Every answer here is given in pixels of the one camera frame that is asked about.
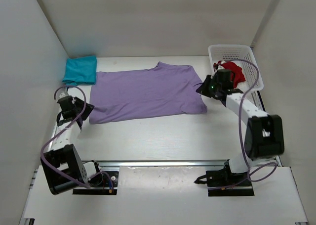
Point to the red t shirt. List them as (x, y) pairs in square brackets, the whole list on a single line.
[(237, 75)]

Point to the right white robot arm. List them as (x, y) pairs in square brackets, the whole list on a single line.
[(260, 134)]

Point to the lavender t shirt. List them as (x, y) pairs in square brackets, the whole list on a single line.
[(164, 90)]

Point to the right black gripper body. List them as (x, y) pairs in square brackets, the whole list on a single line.
[(219, 87)]

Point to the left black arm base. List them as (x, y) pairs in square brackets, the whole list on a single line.
[(103, 179)]

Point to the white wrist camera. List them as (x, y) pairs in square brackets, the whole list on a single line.
[(218, 65), (63, 94)]

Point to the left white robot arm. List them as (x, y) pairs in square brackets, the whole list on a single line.
[(62, 165)]

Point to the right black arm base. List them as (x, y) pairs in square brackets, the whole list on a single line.
[(224, 183)]

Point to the teal t shirt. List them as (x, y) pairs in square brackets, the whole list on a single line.
[(80, 71)]

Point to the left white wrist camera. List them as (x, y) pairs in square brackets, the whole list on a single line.
[(63, 94)]

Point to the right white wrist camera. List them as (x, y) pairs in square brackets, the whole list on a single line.
[(218, 65)]

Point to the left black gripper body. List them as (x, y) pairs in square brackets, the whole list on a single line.
[(79, 104)]

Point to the white plastic laundry basket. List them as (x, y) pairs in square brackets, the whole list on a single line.
[(229, 52)]

